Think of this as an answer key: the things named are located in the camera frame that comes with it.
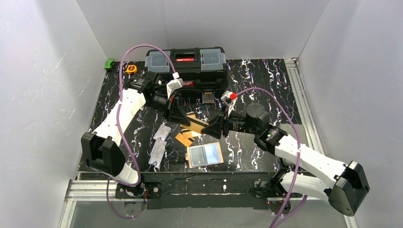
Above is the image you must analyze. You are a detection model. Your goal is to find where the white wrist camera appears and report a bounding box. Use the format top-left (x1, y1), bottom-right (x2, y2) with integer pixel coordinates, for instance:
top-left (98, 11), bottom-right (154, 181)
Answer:
top-left (221, 91), bottom-right (237, 117)
top-left (166, 78), bottom-right (184, 98)

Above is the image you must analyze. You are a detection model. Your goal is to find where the front aluminium rail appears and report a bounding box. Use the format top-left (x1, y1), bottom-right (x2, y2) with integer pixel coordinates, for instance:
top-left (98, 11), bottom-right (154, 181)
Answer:
top-left (58, 179), bottom-right (358, 228)

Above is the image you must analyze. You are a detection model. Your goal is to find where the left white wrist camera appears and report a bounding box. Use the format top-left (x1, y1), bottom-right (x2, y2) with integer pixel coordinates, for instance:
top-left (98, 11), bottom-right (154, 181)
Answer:
top-left (166, 78), bottom-right (184, 98)

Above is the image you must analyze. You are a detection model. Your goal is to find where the grey pad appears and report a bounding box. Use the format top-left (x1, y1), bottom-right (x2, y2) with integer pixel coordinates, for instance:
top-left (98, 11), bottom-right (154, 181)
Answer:
top-left (280, 123), bottom-right (307, 145)

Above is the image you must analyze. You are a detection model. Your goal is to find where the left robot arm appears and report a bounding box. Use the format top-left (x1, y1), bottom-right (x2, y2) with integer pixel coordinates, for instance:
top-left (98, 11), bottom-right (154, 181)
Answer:
top-left (81, 72), bottom-right (191, 187)

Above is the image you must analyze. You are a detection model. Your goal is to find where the purple cable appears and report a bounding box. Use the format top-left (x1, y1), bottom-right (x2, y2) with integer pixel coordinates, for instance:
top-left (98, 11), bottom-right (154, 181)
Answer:
top-left (231, 87), bottom-right (307, 228)
top-left (106, 44), bottom-right (179, 219)

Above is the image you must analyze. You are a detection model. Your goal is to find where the yellow tape measure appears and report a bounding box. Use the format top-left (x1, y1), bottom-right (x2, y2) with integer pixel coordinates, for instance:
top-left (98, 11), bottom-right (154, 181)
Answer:
top-left (125, 65), bottom-right (137, 75)

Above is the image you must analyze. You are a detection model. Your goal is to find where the white aluminium table rail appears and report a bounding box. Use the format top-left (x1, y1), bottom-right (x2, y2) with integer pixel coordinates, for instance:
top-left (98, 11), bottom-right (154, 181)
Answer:
top-left (285, 59), bottom-right (324, 154)

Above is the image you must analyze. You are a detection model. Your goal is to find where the gold card stack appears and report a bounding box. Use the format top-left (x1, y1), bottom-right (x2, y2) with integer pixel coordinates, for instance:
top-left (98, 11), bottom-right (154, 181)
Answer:
top-left (180, 125), bottom-right (202, 139)

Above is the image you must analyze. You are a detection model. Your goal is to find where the green plastic object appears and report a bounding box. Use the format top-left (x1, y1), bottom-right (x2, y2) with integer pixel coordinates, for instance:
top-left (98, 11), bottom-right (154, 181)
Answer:
top-left (104, 59), bottom-right (115, 71)

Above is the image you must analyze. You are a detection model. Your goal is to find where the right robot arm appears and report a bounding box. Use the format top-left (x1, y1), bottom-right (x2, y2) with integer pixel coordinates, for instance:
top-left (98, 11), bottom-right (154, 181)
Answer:
top-left (201, 104), bottom-right (370, 217)

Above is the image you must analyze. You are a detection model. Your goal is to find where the tan card holder with sleeves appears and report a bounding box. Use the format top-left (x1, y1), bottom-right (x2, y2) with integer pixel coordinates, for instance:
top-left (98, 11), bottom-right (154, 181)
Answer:
top-left (187, 142), bottom-right (224, 168)

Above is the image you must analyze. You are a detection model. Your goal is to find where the black toolbox with clear lids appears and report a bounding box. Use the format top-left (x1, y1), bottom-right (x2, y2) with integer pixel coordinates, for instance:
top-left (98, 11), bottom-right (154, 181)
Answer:
top-left (144, 47), bottom-right (229, 104)

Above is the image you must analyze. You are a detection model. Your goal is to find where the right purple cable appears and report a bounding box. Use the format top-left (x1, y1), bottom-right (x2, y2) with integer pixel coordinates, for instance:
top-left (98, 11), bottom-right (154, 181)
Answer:
top-left (231, 87), bottom-right (307, 228)

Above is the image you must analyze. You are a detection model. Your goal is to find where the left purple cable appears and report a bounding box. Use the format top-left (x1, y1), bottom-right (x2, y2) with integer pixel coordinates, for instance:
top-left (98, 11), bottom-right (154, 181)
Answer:
top-left (106, 44), bottom-right (179, 219)

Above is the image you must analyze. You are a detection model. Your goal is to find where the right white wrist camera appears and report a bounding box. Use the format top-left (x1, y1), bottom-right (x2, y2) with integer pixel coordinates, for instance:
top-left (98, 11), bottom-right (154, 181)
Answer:
top-left (221, 91), bottom-right (237, 117)

